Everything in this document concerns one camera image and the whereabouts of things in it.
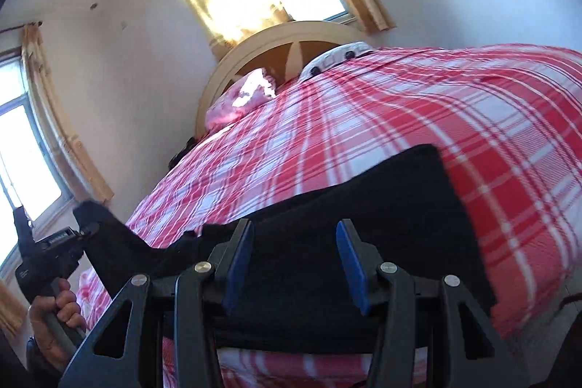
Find black pants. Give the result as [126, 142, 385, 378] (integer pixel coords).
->
[72, 144, 498, 357]

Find person's left hand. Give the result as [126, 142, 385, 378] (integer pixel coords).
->
[29, 279, 87, 372]

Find side window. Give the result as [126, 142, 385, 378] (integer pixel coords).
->
[1, 48, 73, 278]

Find side window curtain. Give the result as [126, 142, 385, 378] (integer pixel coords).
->
[22, 24, 115, 204]

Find black item beside bed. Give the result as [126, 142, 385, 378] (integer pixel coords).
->
[168, 137, 197, 171]

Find pink floral pillow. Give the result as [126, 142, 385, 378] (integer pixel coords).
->
[204, 68, 276, 132]

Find red plaid bed sheet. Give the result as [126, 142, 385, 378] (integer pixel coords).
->
[74, 43, 582, 388]

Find white black-dotted pillow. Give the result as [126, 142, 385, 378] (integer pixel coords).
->
[298, 41, 375, 83]

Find cream wooden headboard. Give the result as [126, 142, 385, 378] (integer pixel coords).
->
[194, 21, 369, 138]

